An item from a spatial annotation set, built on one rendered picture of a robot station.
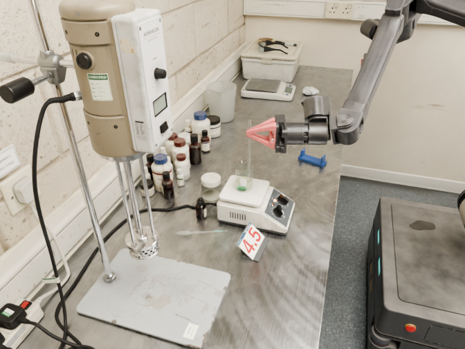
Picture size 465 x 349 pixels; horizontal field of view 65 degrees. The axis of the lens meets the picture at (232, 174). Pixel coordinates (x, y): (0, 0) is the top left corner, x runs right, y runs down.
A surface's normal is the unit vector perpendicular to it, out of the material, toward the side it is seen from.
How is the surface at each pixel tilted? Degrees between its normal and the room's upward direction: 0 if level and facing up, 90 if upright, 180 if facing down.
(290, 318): 0
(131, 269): 0
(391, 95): 90
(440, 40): 90
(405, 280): 0
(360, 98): 26
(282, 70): 93
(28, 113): 90
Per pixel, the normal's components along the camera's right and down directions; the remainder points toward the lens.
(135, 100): -0.30, 0.53
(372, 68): -0.28, -0.38
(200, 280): 0.00, -0.83
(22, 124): 0.95, 0.16
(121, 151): 0.18, 0.55
